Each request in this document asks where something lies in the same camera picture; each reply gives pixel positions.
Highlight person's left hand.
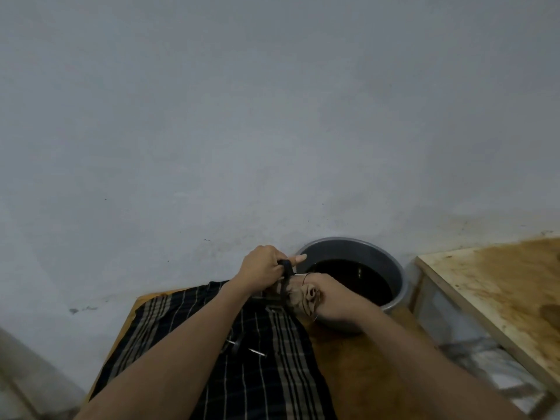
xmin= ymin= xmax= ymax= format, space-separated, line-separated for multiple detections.
xmin=235 ymin=245 xmax=308 ymax=299

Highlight person's right hand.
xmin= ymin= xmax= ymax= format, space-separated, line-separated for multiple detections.
xmin=302 ymin=274 xmax=380 ymax=335

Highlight brown dyed fabric bundle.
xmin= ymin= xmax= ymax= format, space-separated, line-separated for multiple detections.
xmin=282 ymin=275 xmax=326 ymax=322

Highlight black handled scissors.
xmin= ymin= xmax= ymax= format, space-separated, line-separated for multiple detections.
xmin=262 ymin=259 xmax=298 ymax=307

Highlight person's left forearm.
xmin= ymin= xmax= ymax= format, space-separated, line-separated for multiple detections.
xmin=73 ymin=282 xmax=256 ymax=420

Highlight person's right forearm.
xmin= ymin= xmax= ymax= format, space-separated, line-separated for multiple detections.
xmin=356 ymin=299 xmax=532 ymax=420

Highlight gray basin with dark liquid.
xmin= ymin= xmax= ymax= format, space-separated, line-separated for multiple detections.
xmin=292 ymin=237 xmax=410 ymax=337

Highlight black plaid cloth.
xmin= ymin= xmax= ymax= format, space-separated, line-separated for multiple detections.
xmin=90 ymin=281 xmax=338 ymax=420

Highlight small black metal tool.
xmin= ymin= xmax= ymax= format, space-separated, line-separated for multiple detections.
xmin=225 ymin=331 xmax=267 ymax=359

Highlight stained wooden table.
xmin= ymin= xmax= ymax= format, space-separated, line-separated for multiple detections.
xmin=410 ymin=237 xmax=560 ymax=420

